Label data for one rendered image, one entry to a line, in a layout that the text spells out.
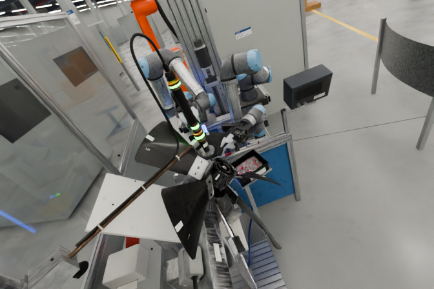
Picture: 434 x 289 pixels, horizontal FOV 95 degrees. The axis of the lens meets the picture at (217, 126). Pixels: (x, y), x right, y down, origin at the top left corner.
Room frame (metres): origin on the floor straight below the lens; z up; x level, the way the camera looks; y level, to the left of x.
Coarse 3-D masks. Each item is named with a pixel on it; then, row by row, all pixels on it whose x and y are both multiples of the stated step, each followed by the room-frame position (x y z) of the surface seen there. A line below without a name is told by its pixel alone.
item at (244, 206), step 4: (240, 200) 0.49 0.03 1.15; (240, 204) 0.50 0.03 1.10; (244, 204) 0.47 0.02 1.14; (244, 208) 0.49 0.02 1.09; (248, 208) 0.44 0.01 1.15; (248, 212) 0.47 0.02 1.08; (252, 212) 0.41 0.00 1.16; (252, 216) 0.45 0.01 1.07; (256, 216) 0.42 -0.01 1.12; (256, 220) 0.42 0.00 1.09; (260, 224) 0.41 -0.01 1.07; (264, 228) 0.35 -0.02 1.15; (268, 232) 0.35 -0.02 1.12; (268, 236) 0.32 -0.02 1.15; (272, 236) 0.34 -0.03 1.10; (272, 240) 0.31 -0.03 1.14; (276, 244) 0.30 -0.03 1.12; (276, 248) 0.29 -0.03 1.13; (280, 248) 0.30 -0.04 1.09
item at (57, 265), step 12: (60, 252) 0.39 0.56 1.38; (36, 264) 0.38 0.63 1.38; (48, 264) 0.37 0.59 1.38; (60, 264) 0.36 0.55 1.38; (72, 264) 0.36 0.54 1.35; (24, 276) 0.35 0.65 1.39; (36, 276) 0.35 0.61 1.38; (48, 276) 0.34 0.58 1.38; (60, 276) 0.34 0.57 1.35; (72, 276) 0.35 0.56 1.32; (24, 288) 0.32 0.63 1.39; (36, 288) 0.32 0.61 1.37; (48, 288) 0.32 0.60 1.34
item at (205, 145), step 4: (164, 64) 0.71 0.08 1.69; (164, 68) 0.71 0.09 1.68; (168, 68) 0.71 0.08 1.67; (168, 72) 0.70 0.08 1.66; (172, 72) 0.70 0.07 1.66; (168, 76) 0.70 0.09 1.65; (172, 76) 0.70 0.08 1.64; (168, 80) 0.70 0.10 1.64; (172, 80) 0.69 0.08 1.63; (204, 140) 0.70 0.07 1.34; (204, 144) 0.69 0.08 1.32; (208, 144) 0.71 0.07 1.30; (204, 148) 0.70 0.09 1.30; (208, 148) 0.70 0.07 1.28
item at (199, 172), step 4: (196, 160) 0.67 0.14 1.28; (200, 160) 0.67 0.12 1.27; (204, 160) 0.67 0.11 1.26; (192, 164) 0.65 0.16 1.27; (196, 164) 0.65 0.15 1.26; (200, 164) 0.65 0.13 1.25; (204, 164) 0.65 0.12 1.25; (192, 168) 0.64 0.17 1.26; (196, 168) 0.64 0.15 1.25; (200, 168) 0.64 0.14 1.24; (204, 168) 0.64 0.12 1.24; (192, 172) 0.63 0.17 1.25; (196, 172) 0.63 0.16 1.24; (200, 172) 0.63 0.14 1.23; (192, 176) 0.62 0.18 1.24; (196, 176) 0.62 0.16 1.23; (200, 176) 0.62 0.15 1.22
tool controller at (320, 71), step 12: (300, 72) 1.09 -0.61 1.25; (312, 72) 1.05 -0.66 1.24; (324, 72) 1.01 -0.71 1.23; (288, 84) 1.04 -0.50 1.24; (300, 84) 1.00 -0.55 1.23; (312, 84) 0.99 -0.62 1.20; (324, 84) 1.00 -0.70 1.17; (288, 96) 1.05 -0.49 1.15; (300, 96) 1.01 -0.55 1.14; (312, 96) 1.02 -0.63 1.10; (324, 96) 1.03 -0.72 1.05
